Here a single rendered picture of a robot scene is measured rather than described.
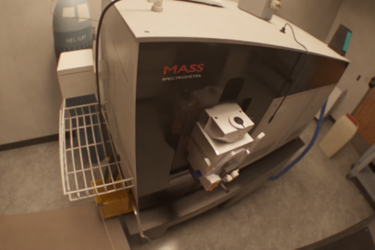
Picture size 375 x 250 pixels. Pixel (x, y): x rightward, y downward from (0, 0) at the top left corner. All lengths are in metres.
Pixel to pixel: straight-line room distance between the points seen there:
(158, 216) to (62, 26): 1.00
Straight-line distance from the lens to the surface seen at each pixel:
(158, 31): 0.24
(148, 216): 0.80
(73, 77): 0.59
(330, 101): 3.55
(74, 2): 1.02
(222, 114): 0.36
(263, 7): 0.74
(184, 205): 0.84
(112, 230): 0.83
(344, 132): 2.95
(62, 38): 1.04
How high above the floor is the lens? 1.52
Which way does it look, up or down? 40 degrees down
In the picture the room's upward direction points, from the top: 16 degrees clockwise
